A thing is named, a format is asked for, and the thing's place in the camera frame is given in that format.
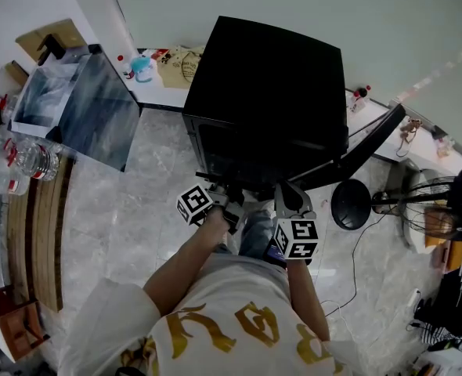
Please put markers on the black floor fan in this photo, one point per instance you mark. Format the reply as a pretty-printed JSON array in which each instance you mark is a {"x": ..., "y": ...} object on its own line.
[{"x": 350, "y": 206}]

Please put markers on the white window ledge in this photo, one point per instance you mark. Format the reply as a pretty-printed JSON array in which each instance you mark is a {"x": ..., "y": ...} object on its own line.
[{"x": 160, "y": 94}]

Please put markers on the white round stool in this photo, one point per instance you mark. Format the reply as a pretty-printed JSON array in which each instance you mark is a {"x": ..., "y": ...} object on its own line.
[{"x": 419, "y": 178}]

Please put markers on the small pink bottle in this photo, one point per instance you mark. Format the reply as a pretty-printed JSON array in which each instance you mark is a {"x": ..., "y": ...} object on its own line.
[{"x": 445, "y": 147}]

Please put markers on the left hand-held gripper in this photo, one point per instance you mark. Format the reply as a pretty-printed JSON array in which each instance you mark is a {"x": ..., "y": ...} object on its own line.
[{"x": 195, "y": 205}]

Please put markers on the small cardboard box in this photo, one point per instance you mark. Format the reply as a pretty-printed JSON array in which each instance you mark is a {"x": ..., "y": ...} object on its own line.
[{"x": 13, "y": 73}]

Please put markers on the white power strip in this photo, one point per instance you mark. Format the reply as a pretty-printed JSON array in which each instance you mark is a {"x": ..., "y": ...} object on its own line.
[{"x": 413, "y": 300}]

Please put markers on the blue plush toy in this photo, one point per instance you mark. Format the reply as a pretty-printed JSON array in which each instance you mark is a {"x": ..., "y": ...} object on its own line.
[{"x": 143, "y": 67}]

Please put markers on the pale roller blind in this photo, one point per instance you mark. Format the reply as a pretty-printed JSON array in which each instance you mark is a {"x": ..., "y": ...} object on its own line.
[{"x": 293, "y": 6}]

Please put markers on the orange cushion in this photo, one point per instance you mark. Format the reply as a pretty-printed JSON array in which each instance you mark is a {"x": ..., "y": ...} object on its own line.
[{"x": 436, "y": 225}]

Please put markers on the orange box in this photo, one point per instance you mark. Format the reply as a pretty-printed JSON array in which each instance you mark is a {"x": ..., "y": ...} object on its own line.
[{"x": 456, "y": 257}]

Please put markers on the person's white printed shirt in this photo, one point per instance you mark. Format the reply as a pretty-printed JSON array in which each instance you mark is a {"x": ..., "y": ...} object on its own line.
[{"x": 223, "y": 308}]

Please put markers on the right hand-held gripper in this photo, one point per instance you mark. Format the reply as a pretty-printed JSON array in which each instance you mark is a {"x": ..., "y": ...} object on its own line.
[{"x": 297, "y": 239}]

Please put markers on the group of clear water bottles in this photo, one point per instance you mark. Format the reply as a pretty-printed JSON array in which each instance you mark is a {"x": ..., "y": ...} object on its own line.
[{"x": 35, "y": 161}]

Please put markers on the small red-capped bottle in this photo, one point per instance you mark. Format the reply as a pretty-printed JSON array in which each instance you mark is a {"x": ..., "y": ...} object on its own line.
[
  {"x": 126, "y": 69},
  {"x": 359, "y": 100}
]

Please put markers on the glass fridge door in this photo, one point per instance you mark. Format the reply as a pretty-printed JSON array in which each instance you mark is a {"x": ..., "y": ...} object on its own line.
[{"x": 364, "y": 147}]

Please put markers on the curved wooden platform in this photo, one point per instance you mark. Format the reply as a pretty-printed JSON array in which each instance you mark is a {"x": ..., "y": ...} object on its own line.
[{"x": 45, "y": 229}]

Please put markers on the person's left forearm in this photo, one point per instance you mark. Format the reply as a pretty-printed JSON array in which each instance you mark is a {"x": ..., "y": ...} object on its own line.
[{"x": 180, "y": 272}]

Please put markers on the red packet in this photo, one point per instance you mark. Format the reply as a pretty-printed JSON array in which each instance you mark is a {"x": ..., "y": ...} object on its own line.
[{"x": 160, "y": 53}]

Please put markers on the person's right forearm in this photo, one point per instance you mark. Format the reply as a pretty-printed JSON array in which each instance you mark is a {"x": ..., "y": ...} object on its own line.
[{"x": 307, "y": 300}]

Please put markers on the person's blue jeans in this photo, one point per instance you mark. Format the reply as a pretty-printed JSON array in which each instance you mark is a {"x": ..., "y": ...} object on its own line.
[{"x": 254, "y": 233}]

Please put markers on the brown paper bag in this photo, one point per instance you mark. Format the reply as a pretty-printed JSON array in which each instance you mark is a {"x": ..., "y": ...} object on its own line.
[{"x": 178, "y": 69}]

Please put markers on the large cardboard sheet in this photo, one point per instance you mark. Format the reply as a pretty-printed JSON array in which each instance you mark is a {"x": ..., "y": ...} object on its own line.
[{"x": 64, "y": 30}]

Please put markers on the black mini fridge cabinet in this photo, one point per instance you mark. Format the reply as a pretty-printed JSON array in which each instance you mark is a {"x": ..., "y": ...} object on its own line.
[{"x": 270, "y": 88}]

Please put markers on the person's left hand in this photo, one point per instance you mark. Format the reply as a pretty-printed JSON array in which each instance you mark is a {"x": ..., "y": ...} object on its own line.
[{"x": 218, "y": 221}]

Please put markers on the black faucet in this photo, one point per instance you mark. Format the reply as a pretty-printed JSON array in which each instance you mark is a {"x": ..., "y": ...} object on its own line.
[{"x": 51, "y": 47}]

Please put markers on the brown wooden stool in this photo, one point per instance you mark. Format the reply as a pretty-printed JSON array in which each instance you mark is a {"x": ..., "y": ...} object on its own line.
[{"x": 15, "y": 323}]

